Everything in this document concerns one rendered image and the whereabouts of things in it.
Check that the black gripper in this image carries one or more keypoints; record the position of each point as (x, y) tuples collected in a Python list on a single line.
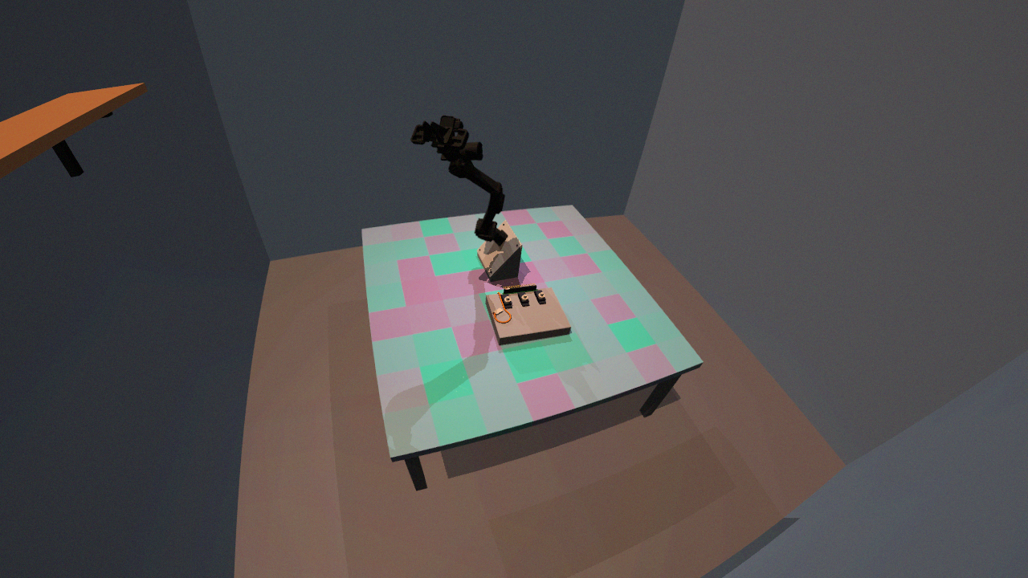
[(442, 137)]

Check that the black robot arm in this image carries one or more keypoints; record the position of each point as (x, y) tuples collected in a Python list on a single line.
[(462, 167)]

